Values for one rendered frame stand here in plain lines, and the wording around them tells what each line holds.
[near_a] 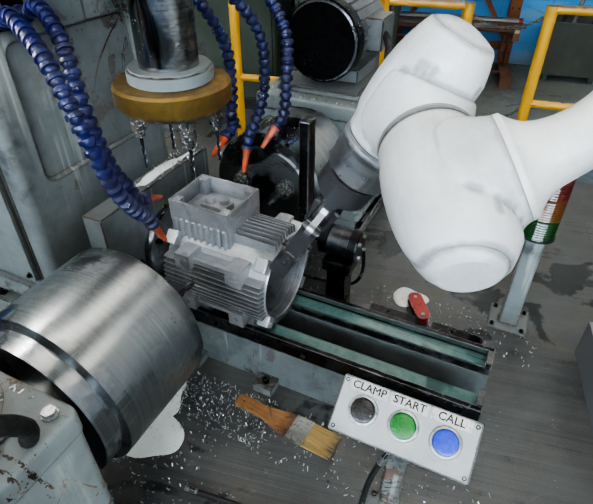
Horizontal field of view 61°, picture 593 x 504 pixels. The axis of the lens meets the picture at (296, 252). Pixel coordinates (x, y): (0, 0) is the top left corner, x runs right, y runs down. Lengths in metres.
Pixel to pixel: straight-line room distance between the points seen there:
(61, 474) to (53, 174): 0.52
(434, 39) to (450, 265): 0.23
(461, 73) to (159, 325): 0.47
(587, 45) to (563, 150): 5.02
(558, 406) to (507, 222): 0.69
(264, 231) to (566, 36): 4.77
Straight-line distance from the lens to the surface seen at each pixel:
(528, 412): 1.06
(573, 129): 0.48
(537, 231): 1.04
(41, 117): 0.92
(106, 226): 0.87
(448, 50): 0.54
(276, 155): 1.04
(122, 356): 0.66
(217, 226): 0.85
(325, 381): 0.93
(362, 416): 0.64
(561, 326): 1.25
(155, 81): 0.78
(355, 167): 0.61
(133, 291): 0.70
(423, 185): 0.45
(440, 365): 0.96
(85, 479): 0.65
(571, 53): 5.48
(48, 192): 0.94
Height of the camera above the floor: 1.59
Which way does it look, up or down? 37 degrees down
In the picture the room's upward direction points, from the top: straight up
